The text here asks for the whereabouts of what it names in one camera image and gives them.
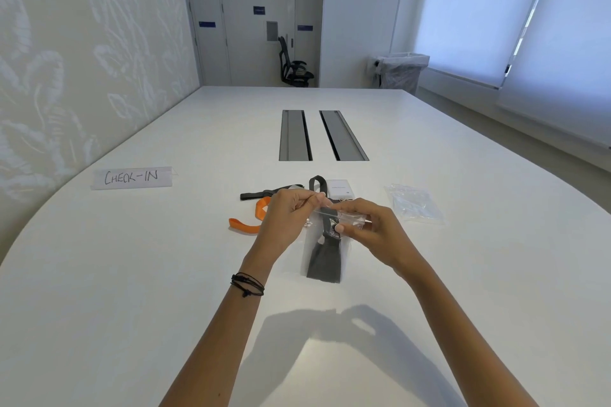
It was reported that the person's left hand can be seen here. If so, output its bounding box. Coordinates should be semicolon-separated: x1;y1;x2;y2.
242;189;334;269

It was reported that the person's right hand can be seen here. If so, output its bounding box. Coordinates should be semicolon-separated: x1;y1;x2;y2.
334;198;426;281

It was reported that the clear plastic zip bag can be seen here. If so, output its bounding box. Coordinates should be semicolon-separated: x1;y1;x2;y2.
300;205;372;286

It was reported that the person's left forearm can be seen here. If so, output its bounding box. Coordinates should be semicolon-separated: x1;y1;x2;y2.
160;256;277;407

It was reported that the person's right forearm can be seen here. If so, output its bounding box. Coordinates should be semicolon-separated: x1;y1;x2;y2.
392;261;540;407

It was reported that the pile of clear plastic bags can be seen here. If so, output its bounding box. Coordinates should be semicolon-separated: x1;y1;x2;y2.
384;183;445;225

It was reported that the black office chair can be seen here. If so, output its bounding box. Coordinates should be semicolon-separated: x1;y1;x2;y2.
278;35;315;87

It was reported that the bin with clear liner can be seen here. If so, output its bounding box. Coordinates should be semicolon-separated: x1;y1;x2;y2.
373;52;431;97

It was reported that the white handwritten paper sign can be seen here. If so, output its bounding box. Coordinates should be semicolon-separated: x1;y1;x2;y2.
91;166;173;191

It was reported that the white roller window blind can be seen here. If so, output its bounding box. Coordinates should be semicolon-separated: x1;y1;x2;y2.
495;0;611;151
412;0;560;89

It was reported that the black folded lanyard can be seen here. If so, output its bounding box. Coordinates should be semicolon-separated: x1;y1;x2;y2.
305;220;342;284

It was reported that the orange lanyard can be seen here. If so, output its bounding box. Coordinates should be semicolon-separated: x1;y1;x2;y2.
228;196;274;235

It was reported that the black lanyard with clip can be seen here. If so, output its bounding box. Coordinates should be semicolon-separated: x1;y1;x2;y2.
240;176;330;208

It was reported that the grey table cable hatch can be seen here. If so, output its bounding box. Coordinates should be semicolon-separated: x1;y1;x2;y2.
279;109;314;162
318;109;370;162

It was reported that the black cord bracelet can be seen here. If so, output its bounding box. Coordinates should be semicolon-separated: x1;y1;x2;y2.
230;272;265;299

